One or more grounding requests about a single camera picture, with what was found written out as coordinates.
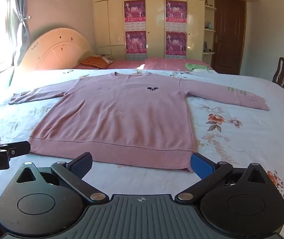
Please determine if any floral bed sheet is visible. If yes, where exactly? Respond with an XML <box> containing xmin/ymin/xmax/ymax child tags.
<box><xmin>0</xmin><ymin>68</ymin><xmax>284</xmax><ymax>239</ymax></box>

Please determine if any grey curtain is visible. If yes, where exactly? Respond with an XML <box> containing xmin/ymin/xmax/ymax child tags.
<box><xmin>6</xmin><ymin>0</ymin><xmax>31</xmax><ymax>66</ymax></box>

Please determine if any green cloth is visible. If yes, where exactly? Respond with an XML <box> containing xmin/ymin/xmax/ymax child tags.
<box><xmin>185</xmin><ymin>63</ymin><xmax>208</xmax><ymax>71</ymax></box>

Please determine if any brown wooden door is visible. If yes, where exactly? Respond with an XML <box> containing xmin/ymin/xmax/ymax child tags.
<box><xmin>211</xmin><ymin>0</ymin><xmax>247</xmax><ymax>75</ymax></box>

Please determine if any wooden chair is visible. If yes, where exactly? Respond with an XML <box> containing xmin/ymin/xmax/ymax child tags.
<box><xmin>272</xmin><ymin>57</ymin><xmax>284</xmax><ymax>89</ymax></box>

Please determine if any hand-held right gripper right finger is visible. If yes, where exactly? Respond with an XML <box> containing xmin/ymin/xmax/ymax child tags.
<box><xmin>175</xmin><ymin>152</ymin><xmax>268</xmax><ymax>202</ymax></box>

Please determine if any cream wardrobe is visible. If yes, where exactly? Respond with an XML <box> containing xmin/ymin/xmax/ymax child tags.
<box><xmin>93</xmin><ymin>0</ymin><xmax>261</xmax><ymax>61</ymax></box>

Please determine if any pink checked bedspread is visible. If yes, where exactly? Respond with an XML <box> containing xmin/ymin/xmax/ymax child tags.
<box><xmin>72</xmin><ymin>57</ymin><xmax>213</xmax><ymax>71</ymax></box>

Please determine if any floral pillow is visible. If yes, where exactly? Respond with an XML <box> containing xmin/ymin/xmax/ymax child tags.
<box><xmin>98</xmin><ymin>54</ymin><xmax>115</xmax><ymax>64</ymax></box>

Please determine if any cream corner shelf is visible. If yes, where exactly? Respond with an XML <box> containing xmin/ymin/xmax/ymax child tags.
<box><xmin>202</xmin><ymin>0</ymin><xmax>217</xmax><ymax>65</ymax></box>

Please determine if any pink sweater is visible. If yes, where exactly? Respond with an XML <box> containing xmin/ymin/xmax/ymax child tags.
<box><xmin>8</xmin><ymin>71</ymin><xmax>270</xmax><ymax>173</ymax></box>

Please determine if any purple wall poster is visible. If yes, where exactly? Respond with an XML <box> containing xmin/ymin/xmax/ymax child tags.
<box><xmin>166</xmin><ymin>0</ymin><xmax>187</xmax><ymax>30</ymax></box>
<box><xmin>124</xmin><ymin>0</ymin><xmax>146</xmax><ymax>30</ymax></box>
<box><xmin>125</xmin><ymin>30</ymin><xmax>146</xmax><ymax>54</ymax></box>
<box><xmin>166</xmin><ymin>31</ymin><xmax>187</xmax><ymax>56</ymax></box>

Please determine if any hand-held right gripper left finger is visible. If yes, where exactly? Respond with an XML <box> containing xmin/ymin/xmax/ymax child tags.
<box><xmin>15</xmin><ymin>152</ymin><xmax>110</xmax><ymax>204</ymax></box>

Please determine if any cream wooden headboard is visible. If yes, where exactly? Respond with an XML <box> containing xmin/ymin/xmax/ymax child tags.
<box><xmin>18</xmin><ymin>28</ymin><xmax>92</xmax><ymax>71</ymax></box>

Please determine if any orange striped pillow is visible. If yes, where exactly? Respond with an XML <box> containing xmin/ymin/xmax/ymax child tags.
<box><xmin>79</xmin><ymin>56</ymin><xmax>110</xmax><ymax>69</ymax></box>

